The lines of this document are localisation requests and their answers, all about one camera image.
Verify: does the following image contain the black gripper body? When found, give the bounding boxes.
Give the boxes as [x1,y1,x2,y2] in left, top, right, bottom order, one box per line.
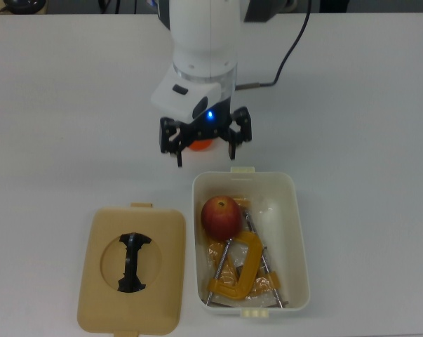
[177,98,234,142]

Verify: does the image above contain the red apple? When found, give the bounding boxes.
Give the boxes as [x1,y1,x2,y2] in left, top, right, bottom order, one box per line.
[200,195,242,242]

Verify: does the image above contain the orange fruit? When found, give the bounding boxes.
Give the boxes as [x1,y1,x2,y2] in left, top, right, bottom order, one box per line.
[189,139,214,152]

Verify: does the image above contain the white plastic container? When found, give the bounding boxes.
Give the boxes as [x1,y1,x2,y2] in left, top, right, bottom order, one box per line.
[192,166,311,319]

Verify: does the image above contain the tan container lid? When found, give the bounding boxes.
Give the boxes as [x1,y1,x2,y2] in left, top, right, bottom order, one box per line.
[76,202,187,337]

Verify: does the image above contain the yellow C-clamp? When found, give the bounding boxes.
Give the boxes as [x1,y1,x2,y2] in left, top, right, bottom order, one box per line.
[206,230,265,301]

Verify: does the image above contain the yellow clamp with long screw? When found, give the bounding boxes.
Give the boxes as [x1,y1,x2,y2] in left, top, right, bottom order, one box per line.
[231,197,290,308]

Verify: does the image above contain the black round object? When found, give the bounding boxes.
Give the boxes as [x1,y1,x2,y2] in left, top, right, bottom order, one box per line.
[2,0,48,15]

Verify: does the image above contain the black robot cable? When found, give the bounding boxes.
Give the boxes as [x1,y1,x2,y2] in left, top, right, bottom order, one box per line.
[234,0,312,91]

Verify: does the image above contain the black lid handle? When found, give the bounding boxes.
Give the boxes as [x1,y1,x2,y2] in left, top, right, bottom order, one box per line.
[116,231,153,293]

